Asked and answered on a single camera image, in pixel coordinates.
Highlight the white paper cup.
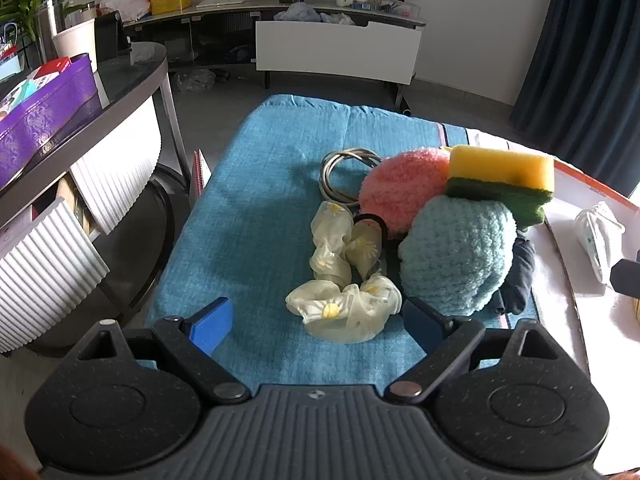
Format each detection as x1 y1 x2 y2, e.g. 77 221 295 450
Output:
51 18 99 74

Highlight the light blue knitted ball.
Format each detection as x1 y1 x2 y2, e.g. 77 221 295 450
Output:
398 195 518 317

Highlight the dark navy cloth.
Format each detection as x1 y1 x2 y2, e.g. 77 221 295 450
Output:
492 232 537 319

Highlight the grey blue cloth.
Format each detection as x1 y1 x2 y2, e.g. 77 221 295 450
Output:
273 2 357 27

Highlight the yellow and green sponge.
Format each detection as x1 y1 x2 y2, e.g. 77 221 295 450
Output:
444 144 557 227

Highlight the dark round coffee table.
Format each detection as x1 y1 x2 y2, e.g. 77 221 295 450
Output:
0 41 194 357

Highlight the clear plastic bag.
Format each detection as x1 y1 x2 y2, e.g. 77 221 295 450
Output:
172 67 217 93

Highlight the long tv stand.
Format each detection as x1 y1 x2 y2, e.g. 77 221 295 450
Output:
120 0 429 107

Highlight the pink knitted ball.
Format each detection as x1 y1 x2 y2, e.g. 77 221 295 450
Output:
359 147 453 239

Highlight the white daisy scrunchie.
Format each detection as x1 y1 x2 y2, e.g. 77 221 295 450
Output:
285 275 403 345
309 201 387 286

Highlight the coiled white cable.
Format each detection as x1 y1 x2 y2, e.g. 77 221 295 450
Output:
320 149 387 209

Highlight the clear tray of small things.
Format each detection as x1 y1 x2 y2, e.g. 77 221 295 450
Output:
351 0 422 17

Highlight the white fabric pouch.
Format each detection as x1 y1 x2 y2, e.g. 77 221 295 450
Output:
573 201 627 281

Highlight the white ribbed drawer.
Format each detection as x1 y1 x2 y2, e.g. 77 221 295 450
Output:
69 94 164 236
0 196 110 354

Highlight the purple box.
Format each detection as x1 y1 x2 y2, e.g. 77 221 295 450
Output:
0 53 99 187

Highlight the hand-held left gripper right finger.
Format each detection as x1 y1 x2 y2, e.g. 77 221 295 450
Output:
385 297 563 406

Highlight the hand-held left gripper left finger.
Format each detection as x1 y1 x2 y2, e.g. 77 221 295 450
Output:
75 297 252 404

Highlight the metal bottle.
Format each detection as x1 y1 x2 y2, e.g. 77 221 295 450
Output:
33 0 66 62

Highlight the red box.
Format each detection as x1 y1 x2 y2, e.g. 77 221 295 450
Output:
32 57 74 81

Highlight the white plastic bag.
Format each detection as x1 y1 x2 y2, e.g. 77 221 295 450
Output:
99 0 153 22

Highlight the black hair tie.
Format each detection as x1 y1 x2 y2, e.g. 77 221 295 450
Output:
352 213 389 241

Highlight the black stand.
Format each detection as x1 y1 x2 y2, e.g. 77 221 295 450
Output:
93 9 133 61

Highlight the dark blue curtain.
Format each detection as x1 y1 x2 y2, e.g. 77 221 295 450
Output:
510 0 640 197

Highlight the pink notebook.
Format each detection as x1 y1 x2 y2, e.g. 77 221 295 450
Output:
188 148 214 209

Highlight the blue striped towel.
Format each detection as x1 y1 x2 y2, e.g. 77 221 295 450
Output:
145 94 547 397

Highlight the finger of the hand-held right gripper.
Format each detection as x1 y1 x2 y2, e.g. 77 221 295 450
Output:
611 258 640 295

